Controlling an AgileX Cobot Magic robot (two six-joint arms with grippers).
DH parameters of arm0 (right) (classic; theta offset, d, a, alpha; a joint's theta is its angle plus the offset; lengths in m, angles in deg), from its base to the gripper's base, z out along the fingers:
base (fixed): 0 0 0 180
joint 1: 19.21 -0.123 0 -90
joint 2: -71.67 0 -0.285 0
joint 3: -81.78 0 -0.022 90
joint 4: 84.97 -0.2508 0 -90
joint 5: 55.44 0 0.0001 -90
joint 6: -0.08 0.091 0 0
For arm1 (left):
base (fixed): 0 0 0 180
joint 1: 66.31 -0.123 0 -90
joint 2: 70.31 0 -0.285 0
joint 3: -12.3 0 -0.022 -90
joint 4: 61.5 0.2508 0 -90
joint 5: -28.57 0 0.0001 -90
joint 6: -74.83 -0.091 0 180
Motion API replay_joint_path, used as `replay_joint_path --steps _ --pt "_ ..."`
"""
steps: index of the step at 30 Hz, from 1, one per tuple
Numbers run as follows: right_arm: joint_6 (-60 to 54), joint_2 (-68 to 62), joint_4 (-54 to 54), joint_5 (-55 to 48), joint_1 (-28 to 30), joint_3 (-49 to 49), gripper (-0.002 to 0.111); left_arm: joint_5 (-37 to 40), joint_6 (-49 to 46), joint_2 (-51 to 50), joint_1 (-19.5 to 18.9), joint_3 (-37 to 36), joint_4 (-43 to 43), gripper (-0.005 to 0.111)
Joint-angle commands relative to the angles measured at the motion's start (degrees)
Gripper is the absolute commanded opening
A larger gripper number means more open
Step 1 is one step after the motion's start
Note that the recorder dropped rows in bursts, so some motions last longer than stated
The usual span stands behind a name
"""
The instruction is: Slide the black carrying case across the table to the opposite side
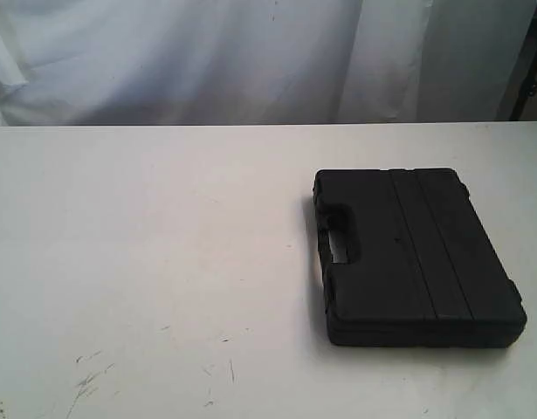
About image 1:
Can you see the black plastic tool case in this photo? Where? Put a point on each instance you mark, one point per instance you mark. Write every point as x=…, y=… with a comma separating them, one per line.
x=406, y=262

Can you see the white backdrop curtain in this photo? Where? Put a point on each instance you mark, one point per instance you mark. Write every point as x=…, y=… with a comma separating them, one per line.
x=256, y=62

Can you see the black metal stand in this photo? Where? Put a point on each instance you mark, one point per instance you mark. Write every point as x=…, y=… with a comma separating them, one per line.
x=528, y=85

